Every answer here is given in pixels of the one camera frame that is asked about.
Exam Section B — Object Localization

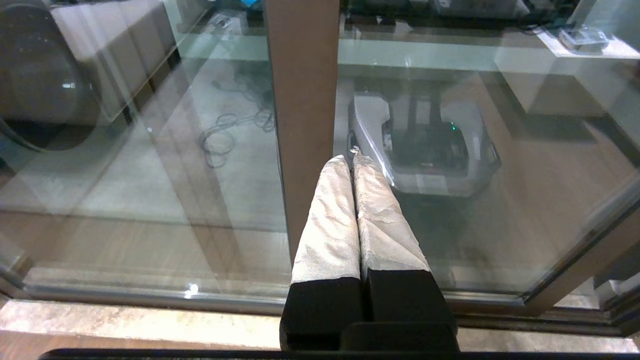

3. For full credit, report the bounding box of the dark front-load washing machine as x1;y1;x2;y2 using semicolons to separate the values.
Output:
0;0;103;153

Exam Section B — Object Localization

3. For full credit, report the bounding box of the black tangled floor cable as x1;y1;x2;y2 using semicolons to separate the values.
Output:
199;75;277;170

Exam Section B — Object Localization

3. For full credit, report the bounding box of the dark metal floor track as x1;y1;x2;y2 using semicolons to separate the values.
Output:
0;280;640;338

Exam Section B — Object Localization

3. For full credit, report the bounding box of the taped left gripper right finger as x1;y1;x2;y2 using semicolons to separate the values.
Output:
351;149;458;326

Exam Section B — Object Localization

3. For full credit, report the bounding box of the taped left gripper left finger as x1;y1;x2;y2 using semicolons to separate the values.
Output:
280;155;365;351

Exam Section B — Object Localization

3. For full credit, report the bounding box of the beige cushioned sofa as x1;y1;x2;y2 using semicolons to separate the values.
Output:
50;0;213;123

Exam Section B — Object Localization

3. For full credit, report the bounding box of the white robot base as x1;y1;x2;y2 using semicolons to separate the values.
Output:
347;92;502;198

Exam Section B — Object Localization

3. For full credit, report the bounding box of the brown framed fixed glass panel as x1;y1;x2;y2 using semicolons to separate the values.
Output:
0;0;342;316

